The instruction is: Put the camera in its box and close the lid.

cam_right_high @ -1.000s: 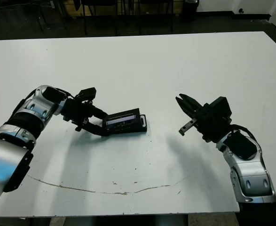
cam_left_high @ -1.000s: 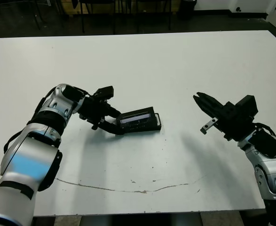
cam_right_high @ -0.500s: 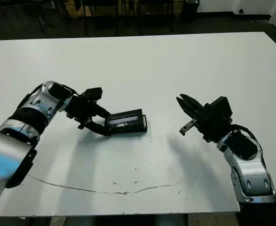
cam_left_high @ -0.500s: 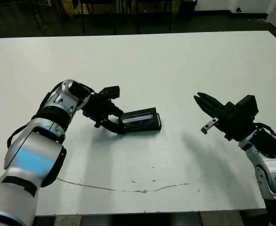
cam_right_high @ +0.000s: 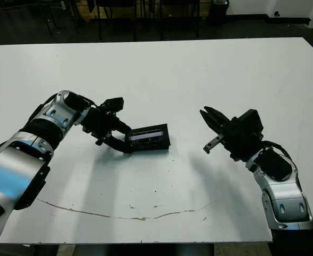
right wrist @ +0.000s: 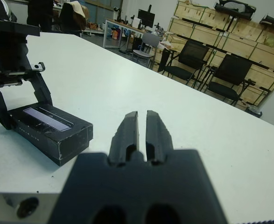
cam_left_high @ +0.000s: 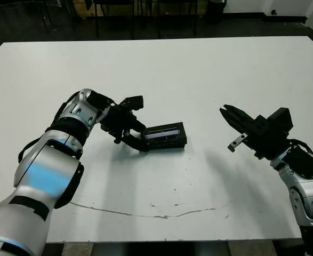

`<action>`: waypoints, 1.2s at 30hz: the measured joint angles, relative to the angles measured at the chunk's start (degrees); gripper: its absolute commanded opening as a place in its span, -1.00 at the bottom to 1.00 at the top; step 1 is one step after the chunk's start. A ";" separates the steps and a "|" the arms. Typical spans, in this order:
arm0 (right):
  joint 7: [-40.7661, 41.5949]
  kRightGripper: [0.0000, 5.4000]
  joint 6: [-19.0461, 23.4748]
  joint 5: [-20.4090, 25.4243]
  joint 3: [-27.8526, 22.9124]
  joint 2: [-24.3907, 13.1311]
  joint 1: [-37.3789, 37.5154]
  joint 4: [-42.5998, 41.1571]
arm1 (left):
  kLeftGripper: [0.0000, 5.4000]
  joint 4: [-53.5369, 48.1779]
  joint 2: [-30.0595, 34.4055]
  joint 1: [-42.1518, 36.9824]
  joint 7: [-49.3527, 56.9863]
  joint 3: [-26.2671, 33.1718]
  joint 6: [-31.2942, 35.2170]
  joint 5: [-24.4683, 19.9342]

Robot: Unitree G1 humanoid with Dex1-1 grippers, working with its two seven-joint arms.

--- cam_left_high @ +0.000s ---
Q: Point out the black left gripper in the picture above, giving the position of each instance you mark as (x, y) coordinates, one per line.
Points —
(119, 120)

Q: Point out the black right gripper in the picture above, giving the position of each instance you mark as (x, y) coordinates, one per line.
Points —
(263, 144)

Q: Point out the black box lid silver label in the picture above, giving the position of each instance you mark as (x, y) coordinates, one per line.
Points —
(172, 128)

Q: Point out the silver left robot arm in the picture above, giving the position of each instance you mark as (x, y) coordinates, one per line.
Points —
(47, 165)

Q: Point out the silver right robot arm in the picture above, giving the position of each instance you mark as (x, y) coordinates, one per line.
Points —
(305, 202)

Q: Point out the black trash bin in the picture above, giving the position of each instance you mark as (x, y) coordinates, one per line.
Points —
(216, 12)

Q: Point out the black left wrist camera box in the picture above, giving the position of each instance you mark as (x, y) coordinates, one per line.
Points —
(135, 102)

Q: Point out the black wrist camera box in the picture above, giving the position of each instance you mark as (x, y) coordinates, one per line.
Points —
(135, 102)
(280, 121)

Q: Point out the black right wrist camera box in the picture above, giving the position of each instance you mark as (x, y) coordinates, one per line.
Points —
(280, 121)

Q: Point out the black round wall fixture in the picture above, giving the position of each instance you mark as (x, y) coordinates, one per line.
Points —
(273, 12)

